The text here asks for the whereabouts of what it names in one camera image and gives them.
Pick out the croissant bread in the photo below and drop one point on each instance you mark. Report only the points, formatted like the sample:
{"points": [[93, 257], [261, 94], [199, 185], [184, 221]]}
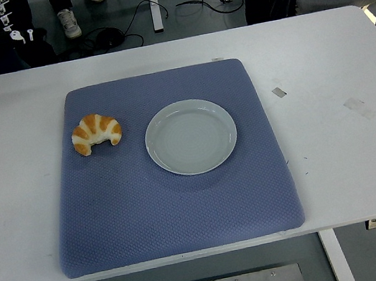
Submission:
{"points": [[93, 128]]}

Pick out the pale grey round plate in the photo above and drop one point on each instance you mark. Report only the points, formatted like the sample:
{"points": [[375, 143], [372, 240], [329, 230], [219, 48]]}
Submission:
{"points": [[191, 136]]}

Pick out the person with white sneakers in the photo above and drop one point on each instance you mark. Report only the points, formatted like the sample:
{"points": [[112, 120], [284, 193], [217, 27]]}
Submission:
{"points": [[69, 23]]}

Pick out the white floor beam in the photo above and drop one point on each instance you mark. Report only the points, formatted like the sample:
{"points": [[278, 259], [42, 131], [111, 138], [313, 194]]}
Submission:
{"points": [[154, 4]]}

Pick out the clear tape piece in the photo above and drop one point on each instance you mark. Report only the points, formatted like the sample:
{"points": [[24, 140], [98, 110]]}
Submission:
{"points": [[352, 103], [217, 59]]}

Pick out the blue quilted mat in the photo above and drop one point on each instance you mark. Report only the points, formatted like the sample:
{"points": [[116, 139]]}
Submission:
{"points": [[172, 216]]}

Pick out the grey tape piece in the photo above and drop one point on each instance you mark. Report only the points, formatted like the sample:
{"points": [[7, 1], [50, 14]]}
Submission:
{"points": [[279, 92]]}

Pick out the white table leg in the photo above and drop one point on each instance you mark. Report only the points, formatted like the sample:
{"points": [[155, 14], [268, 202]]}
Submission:
{"points": [[337, 259]]}

